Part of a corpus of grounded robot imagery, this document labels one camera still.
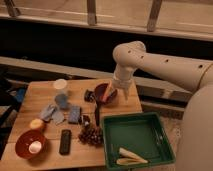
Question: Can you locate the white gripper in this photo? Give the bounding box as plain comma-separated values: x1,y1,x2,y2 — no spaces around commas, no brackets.
110,75,132,101

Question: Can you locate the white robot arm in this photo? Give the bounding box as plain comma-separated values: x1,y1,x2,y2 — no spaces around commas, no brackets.
112,41,213,171

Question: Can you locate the paper cup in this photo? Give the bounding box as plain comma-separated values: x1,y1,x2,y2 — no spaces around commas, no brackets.
53,79,68,95

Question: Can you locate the dark red bowl with spoon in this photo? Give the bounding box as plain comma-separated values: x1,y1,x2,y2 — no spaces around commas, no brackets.
94,83,118,104

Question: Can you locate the black ladle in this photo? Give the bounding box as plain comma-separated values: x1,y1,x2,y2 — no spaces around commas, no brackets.
95,102,100,126

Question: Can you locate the small black object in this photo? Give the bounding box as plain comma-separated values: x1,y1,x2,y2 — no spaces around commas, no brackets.
84,90,95,102

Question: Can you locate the small dark round object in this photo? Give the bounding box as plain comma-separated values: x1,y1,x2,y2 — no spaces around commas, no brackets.
80,115,90,126

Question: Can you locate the green plastic tray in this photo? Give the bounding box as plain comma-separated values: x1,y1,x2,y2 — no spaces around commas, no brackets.
102,112,175,171

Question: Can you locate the banana in tray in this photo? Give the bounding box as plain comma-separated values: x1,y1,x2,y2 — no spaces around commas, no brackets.
116,148,148,165

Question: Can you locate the wooden table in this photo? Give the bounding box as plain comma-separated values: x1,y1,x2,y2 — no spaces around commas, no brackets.
0,79,142,171

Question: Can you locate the black remote control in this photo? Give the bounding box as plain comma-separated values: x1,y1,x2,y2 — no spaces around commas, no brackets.
59,129,71,155

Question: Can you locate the light blue cloth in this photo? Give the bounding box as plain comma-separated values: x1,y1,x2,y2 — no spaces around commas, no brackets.
40,104,64,125

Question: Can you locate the yellow round fruit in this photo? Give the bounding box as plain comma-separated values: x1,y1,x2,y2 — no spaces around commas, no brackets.
30,119,45,131

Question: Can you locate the white egg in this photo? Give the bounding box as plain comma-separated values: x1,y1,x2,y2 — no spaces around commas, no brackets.
29,141,42,154

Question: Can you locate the orange bowl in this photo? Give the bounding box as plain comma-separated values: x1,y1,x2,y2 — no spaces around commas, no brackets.
15,130,46,159

